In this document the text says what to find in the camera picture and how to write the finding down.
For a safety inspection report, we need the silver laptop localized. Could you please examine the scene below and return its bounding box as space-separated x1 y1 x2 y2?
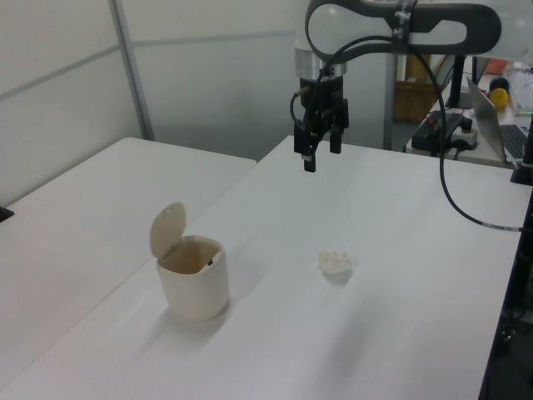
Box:
465 76 531 164

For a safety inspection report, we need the grey partition post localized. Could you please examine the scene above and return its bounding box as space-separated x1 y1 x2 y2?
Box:
111 0 156 142

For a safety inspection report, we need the yellow ball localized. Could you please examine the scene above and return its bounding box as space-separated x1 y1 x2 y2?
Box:
489 87 512 111

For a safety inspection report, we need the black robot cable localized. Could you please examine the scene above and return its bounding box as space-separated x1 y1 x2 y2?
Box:
290 35 524 232

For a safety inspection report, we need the brown wooden box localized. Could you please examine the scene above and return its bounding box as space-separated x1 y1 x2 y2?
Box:
393 52 445 124

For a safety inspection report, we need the black mounting pole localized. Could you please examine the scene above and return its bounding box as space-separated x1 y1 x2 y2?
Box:
478 120 533 400

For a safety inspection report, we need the black power box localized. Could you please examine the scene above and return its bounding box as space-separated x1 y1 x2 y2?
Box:
416 109 471 145

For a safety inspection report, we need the grey emergency stop button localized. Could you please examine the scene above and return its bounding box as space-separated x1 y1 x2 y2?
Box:
451 118 481 152

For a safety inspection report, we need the black monitor stand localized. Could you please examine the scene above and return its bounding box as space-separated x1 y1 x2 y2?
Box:
446 55 474 109

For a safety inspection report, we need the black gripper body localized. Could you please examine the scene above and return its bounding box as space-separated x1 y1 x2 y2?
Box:
297 75 347 117

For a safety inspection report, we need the small cream bin with lid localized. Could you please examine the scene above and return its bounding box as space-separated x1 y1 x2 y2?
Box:
148 201 231 323

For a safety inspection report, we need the white keyboard box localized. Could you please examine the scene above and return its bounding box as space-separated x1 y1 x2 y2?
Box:
509 62 533 118

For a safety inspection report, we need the white paper trash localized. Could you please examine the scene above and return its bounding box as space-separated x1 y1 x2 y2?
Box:
316 247 356 279

